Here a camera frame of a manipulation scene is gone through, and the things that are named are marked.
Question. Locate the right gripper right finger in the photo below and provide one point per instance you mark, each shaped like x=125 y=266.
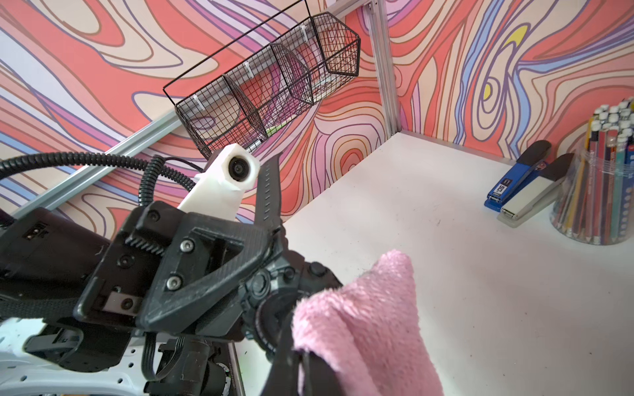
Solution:
x=319 y=378

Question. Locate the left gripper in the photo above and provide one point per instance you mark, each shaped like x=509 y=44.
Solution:
x=173 y=272

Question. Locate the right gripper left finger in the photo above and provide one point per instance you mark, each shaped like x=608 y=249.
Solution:
x=283 y=376

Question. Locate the pink microfibre cloth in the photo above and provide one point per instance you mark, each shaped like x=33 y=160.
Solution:
x=368 y=332

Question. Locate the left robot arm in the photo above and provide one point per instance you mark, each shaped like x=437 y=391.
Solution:
x=47 y=262

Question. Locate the blue marker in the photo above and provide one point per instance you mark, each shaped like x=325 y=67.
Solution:
x=531 y=162

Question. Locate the pencil cup with pencils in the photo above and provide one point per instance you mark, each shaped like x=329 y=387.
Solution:
x=595 y=205

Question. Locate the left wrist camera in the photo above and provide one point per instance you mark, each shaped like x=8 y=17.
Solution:
x=219 y=190

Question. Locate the left wall wire basket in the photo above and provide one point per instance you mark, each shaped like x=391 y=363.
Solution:
x=282 y=61

